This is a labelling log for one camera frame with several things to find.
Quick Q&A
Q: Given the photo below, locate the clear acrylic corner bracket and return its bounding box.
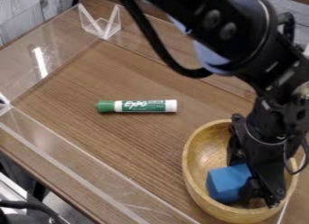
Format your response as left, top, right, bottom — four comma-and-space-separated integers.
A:
78, 4, 122, 40

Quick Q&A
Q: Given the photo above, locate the blue foam block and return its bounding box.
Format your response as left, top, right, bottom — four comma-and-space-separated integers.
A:
205, 163, 252, 203

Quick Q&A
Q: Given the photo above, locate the black cable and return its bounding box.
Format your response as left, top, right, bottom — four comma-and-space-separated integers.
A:
114, 0, 216, 79

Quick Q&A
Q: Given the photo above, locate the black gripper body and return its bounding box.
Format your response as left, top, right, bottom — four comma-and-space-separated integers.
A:
229, 114, 309, 207

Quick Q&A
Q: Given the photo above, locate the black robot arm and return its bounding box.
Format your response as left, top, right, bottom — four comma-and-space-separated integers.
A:
147, 0, 309, 207

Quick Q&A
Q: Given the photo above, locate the clear acrylic tray wall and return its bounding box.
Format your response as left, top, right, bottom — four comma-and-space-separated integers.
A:
0, 3, 309, 224

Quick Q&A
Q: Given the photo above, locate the brown wooden bowl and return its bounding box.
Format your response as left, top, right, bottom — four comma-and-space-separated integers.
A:
182, 119, 299, 224

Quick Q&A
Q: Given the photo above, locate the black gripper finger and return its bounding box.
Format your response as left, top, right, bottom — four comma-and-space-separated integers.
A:
240, 177, 276, 207
228, 135, 246, 166

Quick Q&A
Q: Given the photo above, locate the green Expo marker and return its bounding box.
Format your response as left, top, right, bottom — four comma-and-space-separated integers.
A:
97, 99, 178, 113

